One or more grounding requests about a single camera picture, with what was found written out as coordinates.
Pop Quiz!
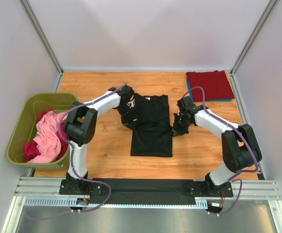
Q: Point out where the folded blue shirt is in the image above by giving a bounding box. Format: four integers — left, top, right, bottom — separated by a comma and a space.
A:
186, 77, 232, 102

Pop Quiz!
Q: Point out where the left aluminium corner post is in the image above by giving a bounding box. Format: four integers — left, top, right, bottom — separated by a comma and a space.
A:
19, 0, 64, 75

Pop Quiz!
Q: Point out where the folded dark red shirt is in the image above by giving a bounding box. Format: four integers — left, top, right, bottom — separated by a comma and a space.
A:
186, 70, 234, 101

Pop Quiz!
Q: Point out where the right aluminium corner post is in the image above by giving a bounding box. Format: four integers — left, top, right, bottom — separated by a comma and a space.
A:
230, 0, 279, 76

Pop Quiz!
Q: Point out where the olive green plastic bin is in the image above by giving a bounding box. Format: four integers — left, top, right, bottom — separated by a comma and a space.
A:
6, 92, 78, 170

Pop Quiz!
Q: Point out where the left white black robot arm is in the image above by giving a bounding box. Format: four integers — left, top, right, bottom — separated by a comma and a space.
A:
59, 85, 137, 195

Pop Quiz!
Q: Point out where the black t shirt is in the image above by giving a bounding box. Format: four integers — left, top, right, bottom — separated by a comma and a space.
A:
130, 93, 173, 158

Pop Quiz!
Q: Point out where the magenta shirt in bin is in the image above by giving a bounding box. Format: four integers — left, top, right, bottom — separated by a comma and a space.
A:
23, 109, 71, 164

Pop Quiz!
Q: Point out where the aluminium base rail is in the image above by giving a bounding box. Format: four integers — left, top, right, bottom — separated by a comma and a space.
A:
15, 177, 280, 209

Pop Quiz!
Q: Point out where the aluminium corner post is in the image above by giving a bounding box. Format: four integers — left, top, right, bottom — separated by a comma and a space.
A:
230, 0, 279, 76
19, 0, 64, 75

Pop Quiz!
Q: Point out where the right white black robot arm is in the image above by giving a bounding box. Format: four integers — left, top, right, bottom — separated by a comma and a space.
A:
173, 96, 262, 197

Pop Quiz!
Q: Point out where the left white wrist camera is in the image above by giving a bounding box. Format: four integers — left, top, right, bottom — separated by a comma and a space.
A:
127, 100, 134, 108

